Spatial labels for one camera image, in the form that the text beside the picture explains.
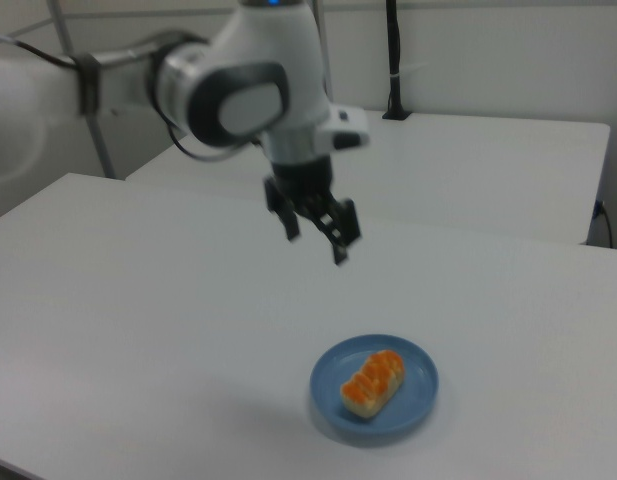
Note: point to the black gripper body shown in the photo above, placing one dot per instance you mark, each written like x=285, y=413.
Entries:
x=303, y=180

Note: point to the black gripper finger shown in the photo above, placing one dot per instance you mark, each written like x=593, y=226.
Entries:
x=283, y=212
x=340, y=230

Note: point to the orange-topped bread loaf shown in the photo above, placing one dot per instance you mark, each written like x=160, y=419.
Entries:
x=373, y=385

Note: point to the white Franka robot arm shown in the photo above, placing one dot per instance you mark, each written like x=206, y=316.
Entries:
x=268, y=40

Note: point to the blue plastic plate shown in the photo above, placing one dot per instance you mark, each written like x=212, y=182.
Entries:
x=418, y=400

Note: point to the black camera stand pole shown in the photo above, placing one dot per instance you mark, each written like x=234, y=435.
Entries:
x=394, y=60

